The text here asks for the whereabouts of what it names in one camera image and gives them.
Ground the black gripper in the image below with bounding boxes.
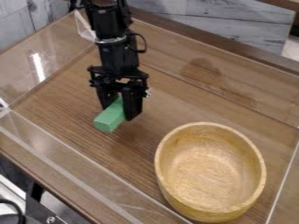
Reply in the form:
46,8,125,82
88,66,149,121

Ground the green rectangular block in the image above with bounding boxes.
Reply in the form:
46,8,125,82
93,97,125,132

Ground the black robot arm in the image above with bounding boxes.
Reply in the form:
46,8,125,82
82,0,149,121

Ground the light wooden bowl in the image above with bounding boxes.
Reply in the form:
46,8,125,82
153,122,267,223

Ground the black metal table leg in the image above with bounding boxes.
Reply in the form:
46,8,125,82
24,183,66,224

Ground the black cable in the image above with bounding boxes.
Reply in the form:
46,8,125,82
127,31,148,54

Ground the clear acrylic corner bracket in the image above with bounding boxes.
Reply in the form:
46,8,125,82
73,10,96,42

